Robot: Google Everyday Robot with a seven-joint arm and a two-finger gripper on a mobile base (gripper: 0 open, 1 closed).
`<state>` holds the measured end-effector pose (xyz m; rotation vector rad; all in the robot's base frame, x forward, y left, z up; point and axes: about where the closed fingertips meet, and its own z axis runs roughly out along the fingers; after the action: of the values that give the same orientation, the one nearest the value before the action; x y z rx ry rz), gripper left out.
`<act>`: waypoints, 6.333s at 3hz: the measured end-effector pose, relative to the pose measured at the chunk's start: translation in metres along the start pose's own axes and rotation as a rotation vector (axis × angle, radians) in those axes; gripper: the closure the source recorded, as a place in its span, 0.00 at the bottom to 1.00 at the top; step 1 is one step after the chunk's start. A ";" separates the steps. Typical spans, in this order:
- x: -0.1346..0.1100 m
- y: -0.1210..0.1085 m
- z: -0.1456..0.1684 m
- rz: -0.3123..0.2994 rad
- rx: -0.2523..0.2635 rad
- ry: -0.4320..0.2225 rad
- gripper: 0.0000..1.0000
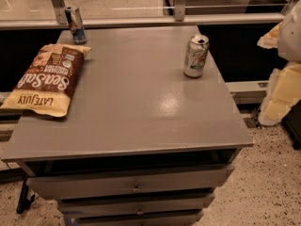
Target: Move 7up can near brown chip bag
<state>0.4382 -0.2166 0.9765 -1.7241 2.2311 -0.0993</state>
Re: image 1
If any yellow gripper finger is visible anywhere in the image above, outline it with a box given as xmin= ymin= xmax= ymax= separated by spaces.
xmin=258 ymin=62 xmax=301 ymax=126
xmin=257 ymin=24 xmax=281 ymax=49

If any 7up soda can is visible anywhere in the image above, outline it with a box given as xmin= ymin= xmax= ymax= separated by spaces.
xmin=183 ymin=34 xmax=209 ymax=78

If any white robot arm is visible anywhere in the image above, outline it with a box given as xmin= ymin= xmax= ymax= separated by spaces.
xmin=257 ymin=0 xmax=301 ymax=126

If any blue silver energy drink can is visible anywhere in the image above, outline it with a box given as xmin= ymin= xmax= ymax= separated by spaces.
xmin=65 ymin=7 xmax=87 ymax=44

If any brown Late July chip bag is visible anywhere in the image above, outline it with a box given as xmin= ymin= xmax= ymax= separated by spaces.
xmin=1 ymin=44 xmax=91 ymax=118

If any grey drawer cabinet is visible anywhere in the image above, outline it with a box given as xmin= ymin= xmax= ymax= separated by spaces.
xmin=0 ymin=25 xmax=254 ymax=226

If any top grey drawer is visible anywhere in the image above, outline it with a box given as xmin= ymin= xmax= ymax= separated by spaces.
xmin=27 ymin=164 xmax=234 ymax=200

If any grey drawer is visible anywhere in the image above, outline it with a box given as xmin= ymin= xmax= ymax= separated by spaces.
xmin=65 ymin=210 xmax=203 ymax=226
xmin=27 ymin=164 xmax=234 ymax=200
xmin=58 ymin=192 xmax=214 ymax=218

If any middle grey drawer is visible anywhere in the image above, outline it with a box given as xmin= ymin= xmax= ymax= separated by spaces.
xmin=58 ymin=192 xmax=214 ymax=218

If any bottom grey drawer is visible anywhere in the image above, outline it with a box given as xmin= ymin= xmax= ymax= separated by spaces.
xmin=65 ymin=210 xmax=203 ymax=226

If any metal railing frame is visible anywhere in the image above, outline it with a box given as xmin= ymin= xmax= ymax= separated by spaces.
xmin=0 ymin=0 xmax=299 ymax=30

